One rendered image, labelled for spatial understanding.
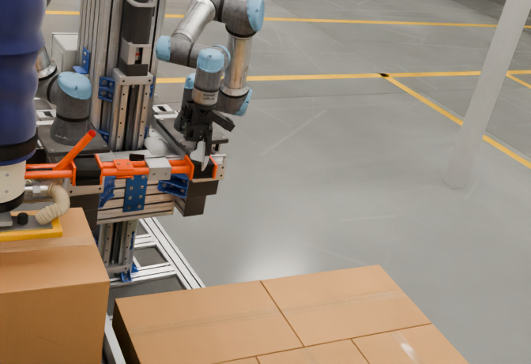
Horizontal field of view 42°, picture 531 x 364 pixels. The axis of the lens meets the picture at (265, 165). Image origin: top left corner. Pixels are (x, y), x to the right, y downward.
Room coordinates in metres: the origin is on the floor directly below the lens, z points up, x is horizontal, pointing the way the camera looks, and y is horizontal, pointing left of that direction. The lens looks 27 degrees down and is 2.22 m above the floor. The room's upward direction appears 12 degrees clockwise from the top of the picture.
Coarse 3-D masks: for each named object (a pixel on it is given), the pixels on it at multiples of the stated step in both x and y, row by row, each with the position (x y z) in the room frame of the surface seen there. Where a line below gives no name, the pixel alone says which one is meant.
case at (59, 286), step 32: (64, 224) 1.82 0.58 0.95; (0, 256) 1.60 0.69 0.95; (32, 256) 1.63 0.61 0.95; (64, 256) 1.66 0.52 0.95; (96, 256) 1.70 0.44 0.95; (0, 288) 1.46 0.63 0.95; (32, 288) 1.49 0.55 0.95; (64, 288) 1.53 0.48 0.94; (96, 288) 1.58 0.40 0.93; (0, 320) 1.45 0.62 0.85; (32, 320) 1.49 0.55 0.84; (64, 320) 1.54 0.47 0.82; (96, 320) 1.58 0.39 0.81; (0, 352) 1.45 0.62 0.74; (32, 352) 1.49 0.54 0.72; (64, 352) 1.54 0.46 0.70; (96, 352) 1.59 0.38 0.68
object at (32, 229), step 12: (12, 216) 1.57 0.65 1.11; (24, 216) 1.55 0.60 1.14; (0, 228) 1.51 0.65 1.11; (12, 228) 1.52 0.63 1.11; (24, 228) 1.53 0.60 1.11; (36, 228) 1.54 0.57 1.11; (48, 228) 1.56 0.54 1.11; (60, 228) 1.57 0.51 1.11; (0, 240) 1.48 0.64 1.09; (12, 240) 1.50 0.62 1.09
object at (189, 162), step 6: (186, 156) 1.90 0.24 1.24; (210, 156) 1.93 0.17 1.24; (186, 162) 1.88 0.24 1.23; (192, 162) 1.87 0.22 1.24; (198, 162) 1.88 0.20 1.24; (210, 162) 1.89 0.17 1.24; (192, 168) 1.84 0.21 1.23; (198, 168) 1.87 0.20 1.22; (210, 168) 1.89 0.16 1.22; (216, 168) 1.88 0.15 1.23; (186, 174) 1.87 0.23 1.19; (192, 174) 1.85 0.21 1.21; (198, 174) 1.87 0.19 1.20; (204, 174) 1.88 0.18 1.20; (210, 174) 1.89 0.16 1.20
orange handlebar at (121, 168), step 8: (120, 160) 1.80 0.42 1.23; (128, 160) 1.81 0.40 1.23; (168, 160) 1.87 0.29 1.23; (176, 160) 1.88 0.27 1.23; (184, 160) 1.89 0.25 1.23; (64, 168) 1.71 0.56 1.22; (104, 168) 1.77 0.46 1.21; (112, 168) 1.75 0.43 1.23; (120, 168) 1.75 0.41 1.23; (128, 168) 1.76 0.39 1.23; (136, 168) 1.78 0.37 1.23; (144, 168) 1.79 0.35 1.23; (176, 168) 1.84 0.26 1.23; (184, 168) 1.85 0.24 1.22; (24, 176) 1.62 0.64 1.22; (32, 176) 1.63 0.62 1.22; (40, 176) 1.64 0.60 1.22; (48, 176) 1.65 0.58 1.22; (56, 176) 1.66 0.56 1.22; (64, 176) 1.67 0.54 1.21; (120, 176) 1.75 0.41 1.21; (128, 176) 1.76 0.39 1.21
